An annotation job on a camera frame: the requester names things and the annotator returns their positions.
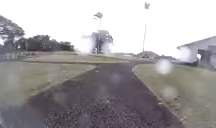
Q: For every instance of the round dark tree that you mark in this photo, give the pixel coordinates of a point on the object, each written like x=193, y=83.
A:
x=102, y=41

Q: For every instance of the dark asphalt path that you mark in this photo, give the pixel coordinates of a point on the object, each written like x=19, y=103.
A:
x=102, y=96

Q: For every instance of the grass island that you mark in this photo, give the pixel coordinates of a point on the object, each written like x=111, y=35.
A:
x=72, y=58

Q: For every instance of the tall palm tree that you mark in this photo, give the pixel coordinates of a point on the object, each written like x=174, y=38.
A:
x=144, y=36
x=100, y=23

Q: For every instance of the row of dark trees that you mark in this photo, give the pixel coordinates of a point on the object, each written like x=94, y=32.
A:
x=46, y=43

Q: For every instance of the green grass lawn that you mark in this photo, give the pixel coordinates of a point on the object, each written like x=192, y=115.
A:
x=189, y=90
x=29, y=76

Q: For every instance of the white building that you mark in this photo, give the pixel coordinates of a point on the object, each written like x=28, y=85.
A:
x=196, y=48

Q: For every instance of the pale fence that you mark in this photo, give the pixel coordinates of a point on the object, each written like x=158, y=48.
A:
x=9, y=56

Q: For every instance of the large tree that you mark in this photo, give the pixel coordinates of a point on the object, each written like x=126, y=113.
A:
x=6, y=30

